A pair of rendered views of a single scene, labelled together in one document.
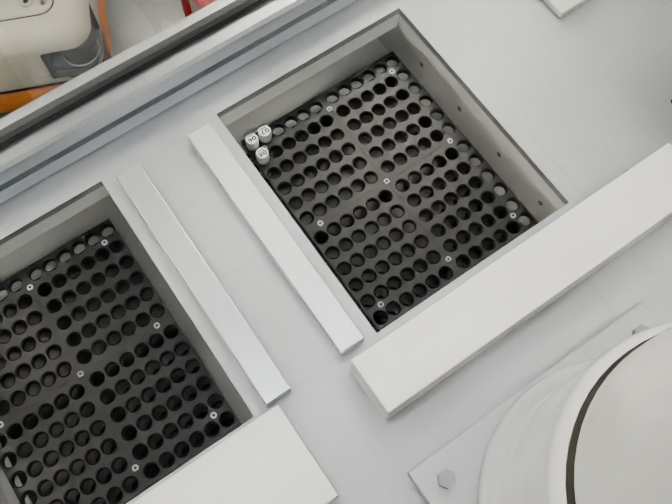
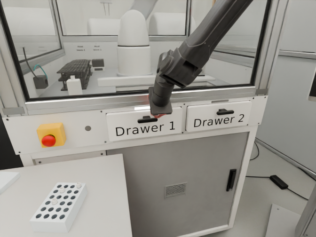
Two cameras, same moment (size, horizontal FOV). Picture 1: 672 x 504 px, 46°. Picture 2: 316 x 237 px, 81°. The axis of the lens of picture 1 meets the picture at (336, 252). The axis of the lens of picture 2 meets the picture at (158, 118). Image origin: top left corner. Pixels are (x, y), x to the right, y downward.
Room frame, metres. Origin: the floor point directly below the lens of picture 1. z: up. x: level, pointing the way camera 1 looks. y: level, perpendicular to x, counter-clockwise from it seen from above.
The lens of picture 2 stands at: (1.07, 0.35, 1.19)
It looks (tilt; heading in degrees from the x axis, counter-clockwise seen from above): 25 degrees down; 201
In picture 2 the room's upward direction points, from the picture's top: straight up
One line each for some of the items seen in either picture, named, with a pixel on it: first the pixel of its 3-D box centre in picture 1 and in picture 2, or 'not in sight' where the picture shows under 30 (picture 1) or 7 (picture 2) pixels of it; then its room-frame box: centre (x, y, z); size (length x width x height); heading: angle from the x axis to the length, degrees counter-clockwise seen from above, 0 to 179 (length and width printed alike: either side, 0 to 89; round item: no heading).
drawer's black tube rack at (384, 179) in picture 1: (384, 195); not in sight; (0.32, -0.05, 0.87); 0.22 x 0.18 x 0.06; 35
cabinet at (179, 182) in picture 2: not in sight; (142, 153); (0.06, -0.16, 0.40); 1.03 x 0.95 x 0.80; 125
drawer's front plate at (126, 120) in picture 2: not in sight; (146, 123); (0.48, 0.07, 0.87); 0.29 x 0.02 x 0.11; 125
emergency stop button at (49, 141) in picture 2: not in sight; (49, 140); (0.71, -0.17, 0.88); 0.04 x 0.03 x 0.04; 125
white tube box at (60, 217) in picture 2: not in sight; (62, 205); (0.84, -0.02, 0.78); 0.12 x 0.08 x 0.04; 19
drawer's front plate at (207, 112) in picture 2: not in sight; (219, 116); (0.30, 0.33, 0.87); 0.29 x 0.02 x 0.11; 125
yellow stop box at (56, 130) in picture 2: not in sight; (51, 135); (0.69, -0.19, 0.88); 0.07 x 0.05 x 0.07; 125
